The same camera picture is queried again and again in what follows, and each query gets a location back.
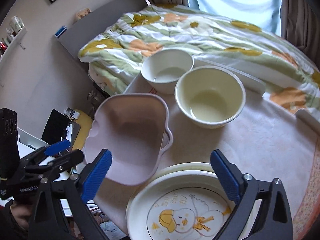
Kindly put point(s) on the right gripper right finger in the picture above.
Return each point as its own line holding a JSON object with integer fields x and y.
{"x": 273, "y": 220}

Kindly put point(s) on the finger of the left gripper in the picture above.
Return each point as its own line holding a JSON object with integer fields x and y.
{"x": 31, "y": 163}
{"x": 44, "y": 152}

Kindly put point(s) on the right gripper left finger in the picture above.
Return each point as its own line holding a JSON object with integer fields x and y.
{"x": 48, "y": 219}

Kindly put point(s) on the pink handled dish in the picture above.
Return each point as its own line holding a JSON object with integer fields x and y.
{"x": 135, "y": 129}

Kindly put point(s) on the yellow duck cartoon plate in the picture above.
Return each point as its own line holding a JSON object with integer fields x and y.
{"x": 182, "y": 167}

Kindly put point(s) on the small chick print plate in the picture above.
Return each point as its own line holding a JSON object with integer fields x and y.
{"x": 189, "y": 204}

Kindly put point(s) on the white bowl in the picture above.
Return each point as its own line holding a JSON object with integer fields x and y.
{"x": 163, "y": 69}

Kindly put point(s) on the cream bowl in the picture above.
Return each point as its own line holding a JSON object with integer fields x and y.
{"x": 209, "y": 109}

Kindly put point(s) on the person's hand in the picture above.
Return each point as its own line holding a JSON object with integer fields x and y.
{"x": 22, "y": 214}

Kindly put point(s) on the black tablet screen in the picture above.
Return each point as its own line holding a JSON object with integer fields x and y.
{"x": 59, "y": 127}

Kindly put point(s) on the pink floral tablecloth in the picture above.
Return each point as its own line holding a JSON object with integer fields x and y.
{"x": 265, "y": 141}

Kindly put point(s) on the white tray edge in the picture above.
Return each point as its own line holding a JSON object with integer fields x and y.
{"x": 308, "y": 119}
{"x": 200, "y": 78}

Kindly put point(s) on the floral green yellow quilt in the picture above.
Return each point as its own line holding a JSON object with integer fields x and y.
{"x": 115, "y": 56}

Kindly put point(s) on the wall shelf with jars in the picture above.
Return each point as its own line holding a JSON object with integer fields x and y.
{"x": 15, "y": 33}

